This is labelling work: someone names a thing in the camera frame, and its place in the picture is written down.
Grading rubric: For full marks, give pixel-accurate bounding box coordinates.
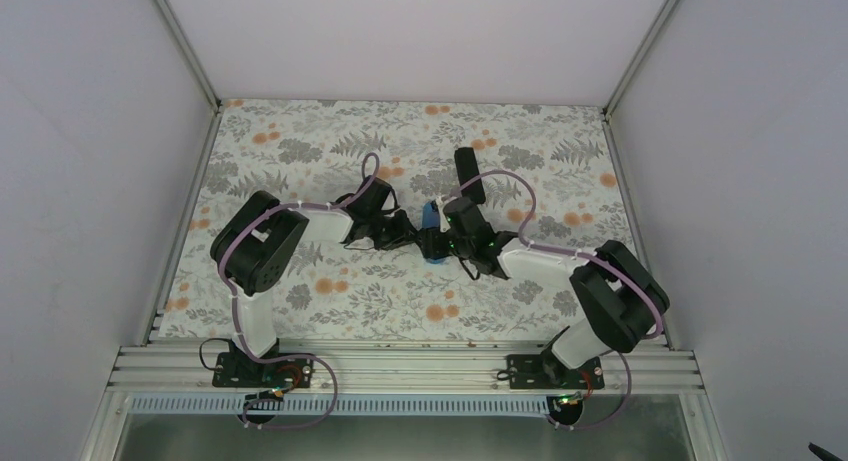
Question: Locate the black glasses pouch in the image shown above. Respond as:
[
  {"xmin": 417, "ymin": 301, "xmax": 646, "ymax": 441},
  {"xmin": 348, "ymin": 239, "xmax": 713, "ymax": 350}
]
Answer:
[{"xmin": 454, "ymin": 147, "xmax": 487, "ymax": 205}]

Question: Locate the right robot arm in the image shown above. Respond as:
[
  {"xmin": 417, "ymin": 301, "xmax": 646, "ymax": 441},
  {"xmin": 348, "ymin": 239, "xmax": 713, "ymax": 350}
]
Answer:
[{"xmin": 418, "ymin": 197, "xmax": 670, "ymax": 388}]

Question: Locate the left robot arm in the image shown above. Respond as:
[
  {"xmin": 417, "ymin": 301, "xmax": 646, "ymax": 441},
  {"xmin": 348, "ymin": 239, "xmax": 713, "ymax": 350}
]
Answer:
[{"xmin": 210, "ymin": 175, "xmax": 418, "ymax": 386}]

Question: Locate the floral table mat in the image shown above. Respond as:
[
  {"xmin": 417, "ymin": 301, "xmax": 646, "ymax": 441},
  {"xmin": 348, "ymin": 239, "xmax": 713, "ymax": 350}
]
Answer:
[{"xmin": 159, "ymin": 99, "xmax": 632, "ymax": 341}]

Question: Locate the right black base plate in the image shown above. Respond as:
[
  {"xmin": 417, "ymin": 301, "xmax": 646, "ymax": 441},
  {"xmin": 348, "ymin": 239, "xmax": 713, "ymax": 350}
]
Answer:
[{"xmin": 495, "ymin": 354, "xmax": 605, "ymax": 390}]

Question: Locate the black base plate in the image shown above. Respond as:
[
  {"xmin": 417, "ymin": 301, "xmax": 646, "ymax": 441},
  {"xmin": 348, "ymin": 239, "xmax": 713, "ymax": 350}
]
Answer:
[
  {"xmin": 495, "ymin": 354, "xmax": 605, "ymax": 390},
  {"xmin": 211, "ymin": 350, "xmax": 314, "ymax": 390}
]

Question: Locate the white slotted cable duct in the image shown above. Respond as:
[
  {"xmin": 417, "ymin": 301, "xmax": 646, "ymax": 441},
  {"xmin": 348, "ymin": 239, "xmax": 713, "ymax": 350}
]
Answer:
[{"xmin": 127, "ymin": 393, "xmax": 550, "ymax": 417}]

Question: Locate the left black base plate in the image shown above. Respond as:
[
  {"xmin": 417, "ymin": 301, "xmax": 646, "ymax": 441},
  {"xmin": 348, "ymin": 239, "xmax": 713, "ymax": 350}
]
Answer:
[{"xmin": 211, "ymin": 350, "xmax": 314, "ymax": 390}]

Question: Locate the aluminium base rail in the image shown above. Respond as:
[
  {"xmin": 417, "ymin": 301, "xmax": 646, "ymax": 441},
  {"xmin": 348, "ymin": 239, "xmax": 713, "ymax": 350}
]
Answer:
[{"xmin": 107, "ymin": 342, "xmax": 704, "ymax": 415}]

